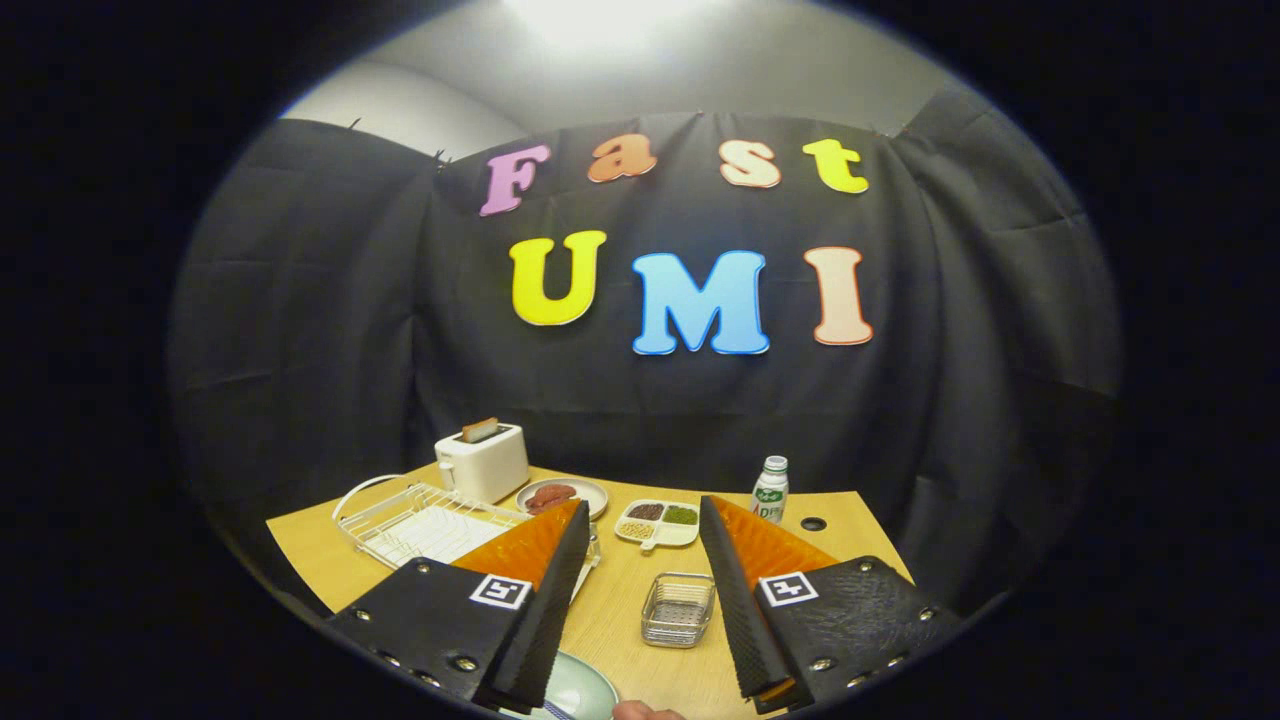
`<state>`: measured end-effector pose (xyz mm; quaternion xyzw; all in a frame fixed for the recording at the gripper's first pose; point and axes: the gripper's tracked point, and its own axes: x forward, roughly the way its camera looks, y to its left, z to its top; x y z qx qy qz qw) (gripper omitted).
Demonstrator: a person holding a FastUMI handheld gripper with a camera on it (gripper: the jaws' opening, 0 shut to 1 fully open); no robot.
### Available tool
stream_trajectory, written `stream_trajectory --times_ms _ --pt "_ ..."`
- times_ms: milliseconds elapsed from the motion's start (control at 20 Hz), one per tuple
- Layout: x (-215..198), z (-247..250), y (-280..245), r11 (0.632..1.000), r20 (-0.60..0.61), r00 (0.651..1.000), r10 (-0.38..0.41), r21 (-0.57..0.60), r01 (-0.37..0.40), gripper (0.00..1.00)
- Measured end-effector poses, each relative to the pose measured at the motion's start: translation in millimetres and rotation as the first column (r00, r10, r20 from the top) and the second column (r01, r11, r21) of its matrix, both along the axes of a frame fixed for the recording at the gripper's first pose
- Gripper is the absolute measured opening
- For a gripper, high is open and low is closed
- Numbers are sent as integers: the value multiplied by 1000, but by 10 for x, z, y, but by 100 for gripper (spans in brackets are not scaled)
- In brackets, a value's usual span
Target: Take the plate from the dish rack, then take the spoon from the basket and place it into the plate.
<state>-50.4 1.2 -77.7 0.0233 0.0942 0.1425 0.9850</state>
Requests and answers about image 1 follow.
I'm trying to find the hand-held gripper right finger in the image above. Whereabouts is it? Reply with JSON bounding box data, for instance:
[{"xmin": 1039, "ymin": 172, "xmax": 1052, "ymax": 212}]
[{"xmin": 698, "ymin": 494, "xmax": 963, "ymax": 713}]

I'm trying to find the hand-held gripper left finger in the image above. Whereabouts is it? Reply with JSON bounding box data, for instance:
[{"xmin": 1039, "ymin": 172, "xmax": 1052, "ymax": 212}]
[{"xmin": 325, "ymin": 498, "xmax": 593, "ymax": 713}]

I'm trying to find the metal wire basket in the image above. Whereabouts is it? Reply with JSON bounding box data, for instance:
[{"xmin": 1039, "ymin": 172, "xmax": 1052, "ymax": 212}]
[{"xmin": 641, "ymin": 572, "xmax": 717, "ymax": 649}]

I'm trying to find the pale green plate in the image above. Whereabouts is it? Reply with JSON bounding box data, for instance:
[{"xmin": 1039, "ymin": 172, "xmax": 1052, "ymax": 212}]
[{"xmin": 497, "ymin": 650, "xmax": 621, "ymax": 720}]

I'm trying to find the white wire dish rack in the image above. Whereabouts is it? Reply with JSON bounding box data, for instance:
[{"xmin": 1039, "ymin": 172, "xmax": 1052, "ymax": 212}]
[{"xmin": 332, "ymin": 474, "xmax": 601, "ymax": 601}]

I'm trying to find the white divided dish with beans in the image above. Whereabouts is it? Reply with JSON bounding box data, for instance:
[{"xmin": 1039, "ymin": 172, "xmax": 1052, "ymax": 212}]
[{"xmin": 614, "ymin": 499, "xmax": 700, "ymax": 553}]

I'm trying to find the beige plate with meat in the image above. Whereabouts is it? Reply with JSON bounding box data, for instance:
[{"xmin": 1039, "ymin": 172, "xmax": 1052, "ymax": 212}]
[{"xmin": 516, "ymin": 477, "xmax": 609, "ymax": 521}]

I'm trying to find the white drink bottle green cap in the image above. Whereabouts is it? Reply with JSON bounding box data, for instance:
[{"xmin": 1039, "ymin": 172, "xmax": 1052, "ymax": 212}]
[{"xmin": 751, "ymin": 455, "xmax": 790, "ymax": 525}]

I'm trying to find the white toaster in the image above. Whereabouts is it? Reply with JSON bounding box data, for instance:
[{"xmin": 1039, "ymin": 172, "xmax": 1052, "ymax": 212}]
[{"xmin": 434, "ymin": 423, "xmax": 530, "ymax": 505}]

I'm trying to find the black backdrop cloth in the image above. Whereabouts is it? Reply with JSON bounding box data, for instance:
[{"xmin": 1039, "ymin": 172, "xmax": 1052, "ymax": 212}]
[{"xmin": 168, "ymin": 85, "xmax": 1121, "ymax": 621}]

